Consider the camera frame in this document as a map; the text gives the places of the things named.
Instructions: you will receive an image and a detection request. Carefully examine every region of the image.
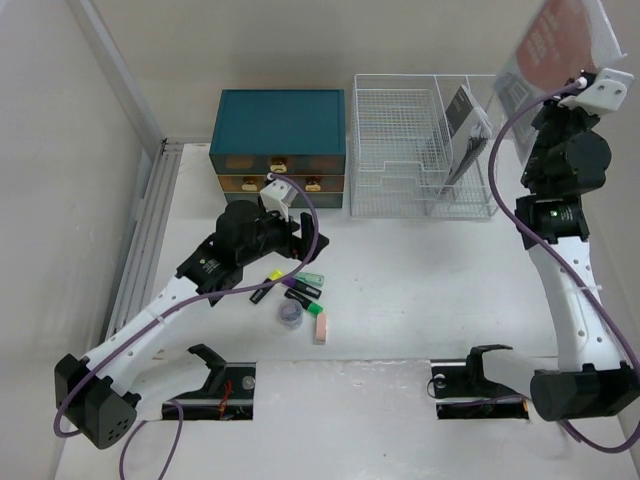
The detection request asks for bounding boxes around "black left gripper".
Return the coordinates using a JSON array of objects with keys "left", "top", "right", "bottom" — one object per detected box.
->
[{"left": 238, "top": 202, "right": 327, "bottom": 267}]

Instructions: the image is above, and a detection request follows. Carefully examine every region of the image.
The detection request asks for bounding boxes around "clear round pin box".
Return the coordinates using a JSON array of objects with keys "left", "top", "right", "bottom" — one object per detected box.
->
[{"left": 277, "top": 299, "right": 304, "bottom": 330}]

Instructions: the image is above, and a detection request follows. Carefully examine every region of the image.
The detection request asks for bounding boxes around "Canon setup guide booklet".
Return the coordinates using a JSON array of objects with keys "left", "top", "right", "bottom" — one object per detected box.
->
[{"left": 444, "top": 85, "right": 493, "bottom": 187}]

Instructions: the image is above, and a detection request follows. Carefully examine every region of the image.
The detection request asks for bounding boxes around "teal drawer cabinet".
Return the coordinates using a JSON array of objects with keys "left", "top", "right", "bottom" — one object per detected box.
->
[{"left": 209, "top": 89, "right": 346, "bottom": 209}]

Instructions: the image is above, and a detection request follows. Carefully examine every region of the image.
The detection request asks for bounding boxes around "clear mesh zip pouch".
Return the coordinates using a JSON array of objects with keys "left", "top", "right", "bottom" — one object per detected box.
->
[{"left": 492, "top": 0, "right": 629, "bottom": 166}]

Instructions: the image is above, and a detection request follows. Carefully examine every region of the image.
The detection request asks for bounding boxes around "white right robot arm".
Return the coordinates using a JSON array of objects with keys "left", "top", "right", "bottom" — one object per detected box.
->
[{"left": 350, "top": 89, "right": 639, "bottom": 423}]

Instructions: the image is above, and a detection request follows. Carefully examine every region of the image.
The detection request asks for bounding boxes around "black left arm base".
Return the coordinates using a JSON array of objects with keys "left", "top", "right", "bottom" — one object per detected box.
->
[{"left": 176, "top": 344, "right": 257, "bottom": 421}]

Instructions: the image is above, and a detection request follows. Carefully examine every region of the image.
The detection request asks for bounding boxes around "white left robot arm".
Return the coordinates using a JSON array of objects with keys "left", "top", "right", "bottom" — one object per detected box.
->
[{"left": 53, "top": 200, "right": 329, "bottom": 449}]

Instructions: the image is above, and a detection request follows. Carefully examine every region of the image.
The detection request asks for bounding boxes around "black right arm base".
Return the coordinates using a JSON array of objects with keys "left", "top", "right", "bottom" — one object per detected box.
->
[{"left": 426, "top": 344, "right": 529, "bottom": 421}]

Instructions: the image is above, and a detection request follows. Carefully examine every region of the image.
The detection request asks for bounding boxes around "black purple highlighter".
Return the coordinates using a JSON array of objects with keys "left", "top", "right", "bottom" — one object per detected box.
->
[{"left": 282, "top": 278, "right": 322, "bottom": 299}]

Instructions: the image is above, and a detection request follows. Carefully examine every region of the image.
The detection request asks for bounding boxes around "black yellow highlighter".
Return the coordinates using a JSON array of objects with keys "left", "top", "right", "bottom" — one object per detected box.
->
[{"left": 250, "top": 269, "right": 283, "bottom": 305}]

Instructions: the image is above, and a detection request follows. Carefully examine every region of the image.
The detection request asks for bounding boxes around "black green highlighter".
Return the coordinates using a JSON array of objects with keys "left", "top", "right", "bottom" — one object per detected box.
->
[{"left": 284, "top": 289, "right": 324, "bottom": 317}]

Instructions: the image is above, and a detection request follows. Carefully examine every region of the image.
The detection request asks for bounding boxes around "pink eraser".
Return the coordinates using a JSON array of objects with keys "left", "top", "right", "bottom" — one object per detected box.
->
[{"left": 314, "top": 312, "right": 328, "bottom": 345}]

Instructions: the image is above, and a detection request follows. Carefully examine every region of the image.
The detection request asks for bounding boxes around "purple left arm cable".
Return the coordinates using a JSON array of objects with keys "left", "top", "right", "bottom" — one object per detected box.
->
[{"left": 53, "top": 174, "right": 321, "bottom": 480}]

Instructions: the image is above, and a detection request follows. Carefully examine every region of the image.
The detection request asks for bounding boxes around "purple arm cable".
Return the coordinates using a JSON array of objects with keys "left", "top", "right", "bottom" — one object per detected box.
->
[
  {"left": 487, "top": 82, "right": 640, "bottom": 455},
  {"left": 53, "top": 174, "right": 321, "bottom": 480}
]

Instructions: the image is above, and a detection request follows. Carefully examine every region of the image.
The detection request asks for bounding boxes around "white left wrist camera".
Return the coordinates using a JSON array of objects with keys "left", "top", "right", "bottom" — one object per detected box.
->
[{"left": 260, "top": 179, "right": 297, "bottom": 220}]

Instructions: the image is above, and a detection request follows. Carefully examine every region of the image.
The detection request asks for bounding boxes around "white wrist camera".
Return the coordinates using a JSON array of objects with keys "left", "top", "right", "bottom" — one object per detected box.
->
[
  {"left": 260, "top": 179, "right": 297, "bottom": 220},
  {"left": 559, "top": 68, "right": 635, "bottom": 117}
]

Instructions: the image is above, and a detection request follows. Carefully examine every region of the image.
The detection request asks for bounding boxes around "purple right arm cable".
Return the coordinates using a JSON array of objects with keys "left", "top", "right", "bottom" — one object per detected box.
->
[{"left": 487, "top": 82, "right": 640, "bottom": 455}]

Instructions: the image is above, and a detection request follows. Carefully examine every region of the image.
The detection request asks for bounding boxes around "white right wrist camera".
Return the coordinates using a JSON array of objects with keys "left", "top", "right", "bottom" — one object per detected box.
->
[{"left": 559, "top": 68, "right": 635, "bottom": 117}]

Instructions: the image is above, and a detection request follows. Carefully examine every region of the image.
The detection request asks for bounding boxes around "white wire desk organizer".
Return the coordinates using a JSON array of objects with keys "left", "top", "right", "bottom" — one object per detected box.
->
[{"left": 349, "top": 74, "right": 502, "bottom": 220}]

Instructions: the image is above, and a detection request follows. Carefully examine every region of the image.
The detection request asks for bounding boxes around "aluminium rail frame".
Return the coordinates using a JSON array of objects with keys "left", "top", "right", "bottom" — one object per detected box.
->
[{"left": 99, "top": 137, "right": 224, "bottom": 341}]

